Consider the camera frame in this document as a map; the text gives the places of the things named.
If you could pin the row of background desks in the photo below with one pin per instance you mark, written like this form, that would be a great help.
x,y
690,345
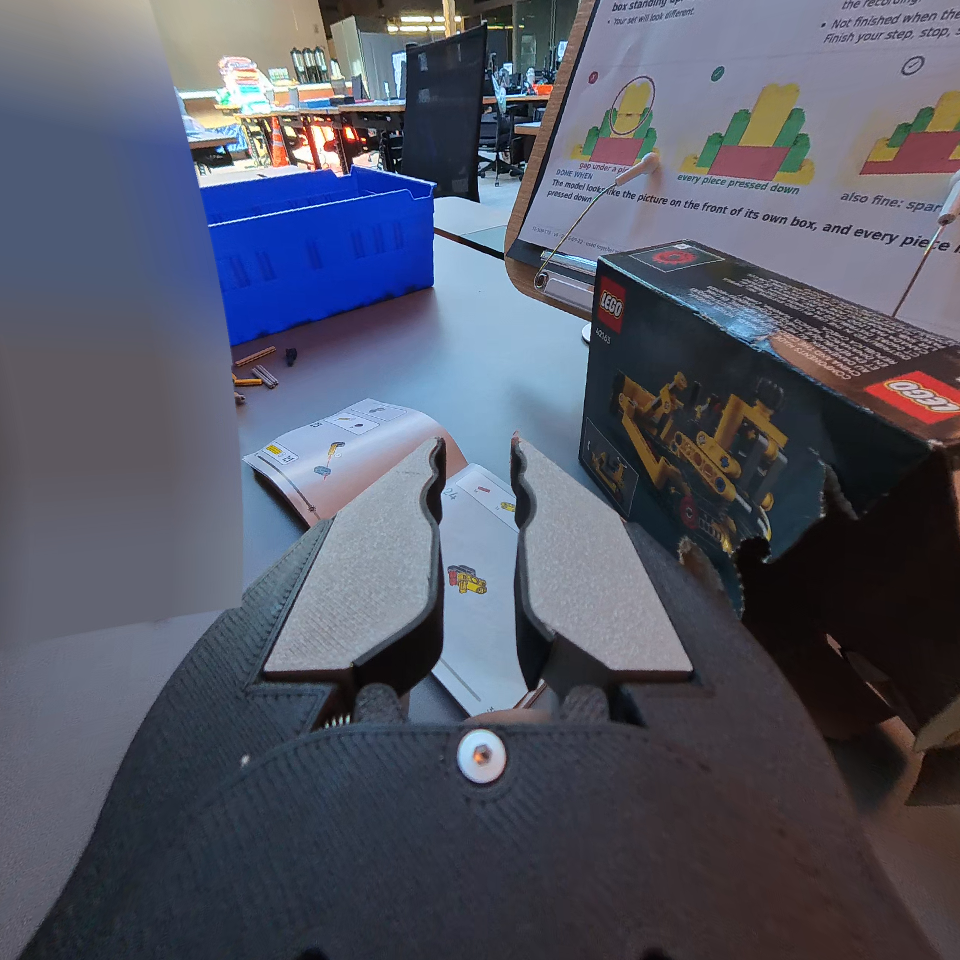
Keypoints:
x,y
352,112

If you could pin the grey brick axle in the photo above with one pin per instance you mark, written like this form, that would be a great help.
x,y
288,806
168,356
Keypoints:
x,y
265,376

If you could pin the open instruction booklet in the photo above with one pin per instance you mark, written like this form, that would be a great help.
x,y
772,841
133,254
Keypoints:
x,y
360,442

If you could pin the black mesh office chair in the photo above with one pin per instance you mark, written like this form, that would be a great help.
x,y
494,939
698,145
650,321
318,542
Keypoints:
x,y
442,112

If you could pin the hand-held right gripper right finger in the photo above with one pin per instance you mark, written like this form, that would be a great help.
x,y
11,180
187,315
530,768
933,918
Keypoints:
x,y
592,585

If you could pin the orange traffic cone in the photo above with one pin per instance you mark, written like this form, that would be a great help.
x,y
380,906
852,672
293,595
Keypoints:
x,y
279,146

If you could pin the blue plastic bin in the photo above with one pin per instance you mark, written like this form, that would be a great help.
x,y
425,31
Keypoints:
x,y
322,270

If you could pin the torn black toy box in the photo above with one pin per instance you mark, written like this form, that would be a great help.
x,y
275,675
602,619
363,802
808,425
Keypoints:
x,y
675,390

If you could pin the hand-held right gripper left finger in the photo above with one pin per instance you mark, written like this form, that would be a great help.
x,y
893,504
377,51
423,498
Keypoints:
x,y
360,570

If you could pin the pile of colourful packets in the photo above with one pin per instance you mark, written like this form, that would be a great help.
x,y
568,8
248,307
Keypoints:
x,y
246,82

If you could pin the grey-green flat panel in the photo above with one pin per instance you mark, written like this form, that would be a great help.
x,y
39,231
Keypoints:
x,y
486,241

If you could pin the white printed instruction sheet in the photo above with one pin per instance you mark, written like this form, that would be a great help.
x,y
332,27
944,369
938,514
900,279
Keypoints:
x,y
750,75

